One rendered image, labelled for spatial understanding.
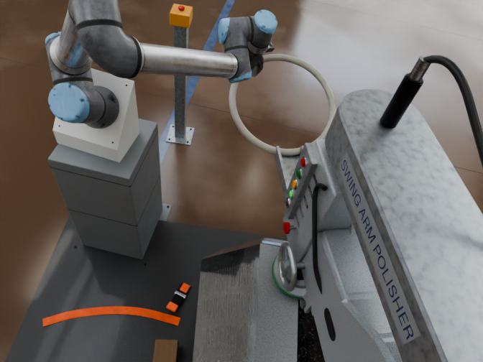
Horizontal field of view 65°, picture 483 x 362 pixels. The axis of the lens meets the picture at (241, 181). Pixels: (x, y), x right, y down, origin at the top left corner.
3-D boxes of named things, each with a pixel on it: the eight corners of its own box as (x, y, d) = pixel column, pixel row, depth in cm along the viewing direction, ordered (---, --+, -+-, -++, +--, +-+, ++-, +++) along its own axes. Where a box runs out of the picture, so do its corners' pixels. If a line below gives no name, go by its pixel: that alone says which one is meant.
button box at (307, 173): (295, 219, 125) (320, 164, 103) (287, 219, 124) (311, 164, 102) (290, 199, 130) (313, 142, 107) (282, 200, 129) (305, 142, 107)
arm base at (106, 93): (73, 118, 174) (61, 118, 164) (87, 79, 171) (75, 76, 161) (111, 135, 173) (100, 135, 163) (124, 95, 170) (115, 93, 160)
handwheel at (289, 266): (312, 296, 120) (326, 277, 109) (282, 299, 118) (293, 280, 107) (301, 253, 129) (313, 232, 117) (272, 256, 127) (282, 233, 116)
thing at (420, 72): (398, 129, 88) (439, 65, 74) (382, 129, 87) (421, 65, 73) (392, 117, 90) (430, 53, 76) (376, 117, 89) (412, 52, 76)
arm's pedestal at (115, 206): (70, 250, 240) (30, 164, 173) (104, 189, 271) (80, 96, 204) (147, 269, 239) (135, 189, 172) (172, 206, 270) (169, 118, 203)
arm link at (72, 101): (75, 126, 164) (49, 126, 147) (67, 86, 162) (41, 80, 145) (108, 121, 162) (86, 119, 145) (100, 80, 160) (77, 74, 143)
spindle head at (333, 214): (367, 314, 122) (444, 250, 87) (302, 321, 118) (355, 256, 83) (336, 219, 143) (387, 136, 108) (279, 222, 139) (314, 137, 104)
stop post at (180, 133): (194, 128, 320) (200, 3, 235) (190, 145, 307) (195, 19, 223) (170, 125, 319) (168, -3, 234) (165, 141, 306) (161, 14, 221)
